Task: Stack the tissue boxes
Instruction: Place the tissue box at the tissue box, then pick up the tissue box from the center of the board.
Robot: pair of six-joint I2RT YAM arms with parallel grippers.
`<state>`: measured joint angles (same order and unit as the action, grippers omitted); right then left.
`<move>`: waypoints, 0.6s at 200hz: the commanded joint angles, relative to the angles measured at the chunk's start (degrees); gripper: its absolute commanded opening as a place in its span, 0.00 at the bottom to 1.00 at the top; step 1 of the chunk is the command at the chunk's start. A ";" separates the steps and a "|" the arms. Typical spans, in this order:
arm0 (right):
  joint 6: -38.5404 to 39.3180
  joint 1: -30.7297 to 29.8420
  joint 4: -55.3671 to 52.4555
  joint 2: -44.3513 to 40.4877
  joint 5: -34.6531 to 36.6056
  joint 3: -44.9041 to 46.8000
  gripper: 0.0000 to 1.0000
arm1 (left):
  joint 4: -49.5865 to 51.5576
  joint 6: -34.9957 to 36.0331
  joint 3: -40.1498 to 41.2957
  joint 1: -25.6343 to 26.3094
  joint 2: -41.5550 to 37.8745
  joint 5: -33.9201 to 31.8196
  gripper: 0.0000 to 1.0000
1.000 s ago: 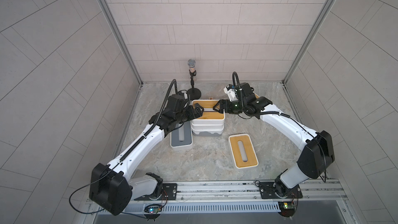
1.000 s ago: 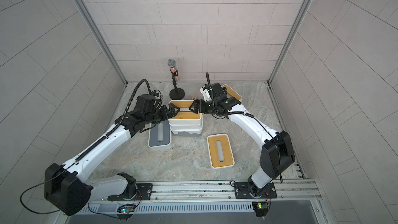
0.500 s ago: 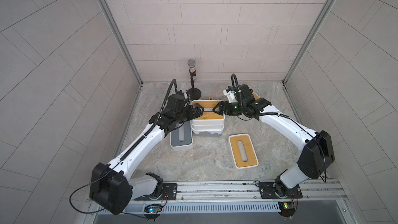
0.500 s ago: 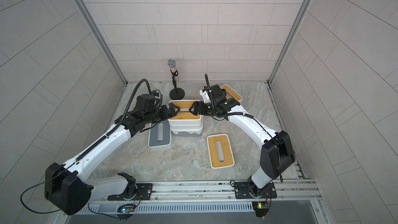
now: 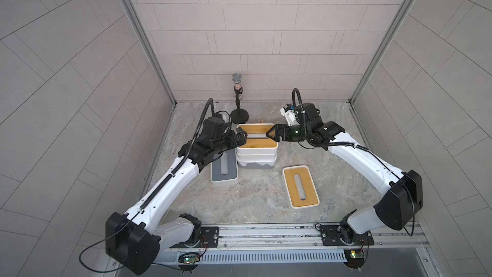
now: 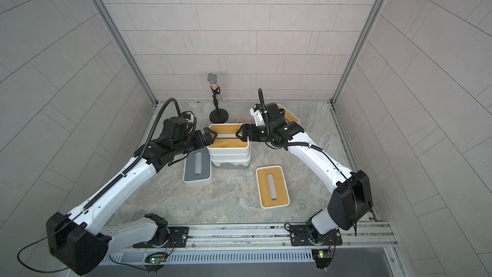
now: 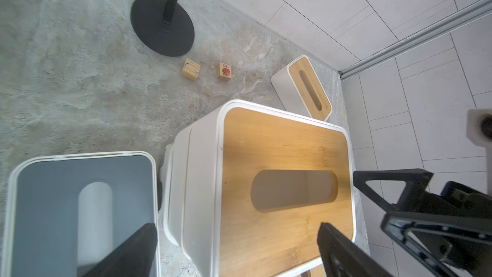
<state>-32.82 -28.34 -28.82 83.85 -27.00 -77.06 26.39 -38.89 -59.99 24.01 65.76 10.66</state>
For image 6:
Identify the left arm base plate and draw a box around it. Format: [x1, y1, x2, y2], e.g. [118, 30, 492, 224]
[132, 226, 189, 250]

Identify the left circuit board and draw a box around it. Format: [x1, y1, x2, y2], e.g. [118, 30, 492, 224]
[144, 252, 169, 274]

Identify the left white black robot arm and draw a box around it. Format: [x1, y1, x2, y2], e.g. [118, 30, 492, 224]
[46, 111, 217, 275]

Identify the right circuit board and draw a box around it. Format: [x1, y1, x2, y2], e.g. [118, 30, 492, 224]
[311, 249, 334, 269]

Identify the circuit board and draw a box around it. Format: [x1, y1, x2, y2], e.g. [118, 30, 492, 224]
[311, 249, 334, 269]
[144, 252, 169, 274]

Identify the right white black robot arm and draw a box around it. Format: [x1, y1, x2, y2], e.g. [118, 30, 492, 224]
[236, 89, 373, 244]

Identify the wooden lid tissue box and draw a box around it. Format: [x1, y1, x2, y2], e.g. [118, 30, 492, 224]
[208, 123, 250, 155]
[256, 165, 290, 210]
[278, 105, 300, 124]

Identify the aluminium mounting rail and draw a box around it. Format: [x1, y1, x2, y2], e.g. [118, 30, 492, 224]
[97, 219, 398, 253]

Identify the grey lid tissue box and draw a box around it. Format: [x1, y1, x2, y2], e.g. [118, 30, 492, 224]
[209, 151, 251, 162]
[183, 147, 213, 187]

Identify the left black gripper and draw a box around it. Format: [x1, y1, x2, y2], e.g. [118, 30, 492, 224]
[172, 126, 219, 156]

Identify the black microphone stand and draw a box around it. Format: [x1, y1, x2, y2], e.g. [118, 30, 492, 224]
[207, 73, 229, 124]

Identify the white lid tissue box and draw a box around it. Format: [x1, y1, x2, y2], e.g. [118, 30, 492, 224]
[211, 159, 251, 169]

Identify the left black cable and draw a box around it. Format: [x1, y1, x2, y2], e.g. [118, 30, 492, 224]
[16, 234, 70, 274]

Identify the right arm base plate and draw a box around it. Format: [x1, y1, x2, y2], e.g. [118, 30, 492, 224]
[284, 223, 343, 246]

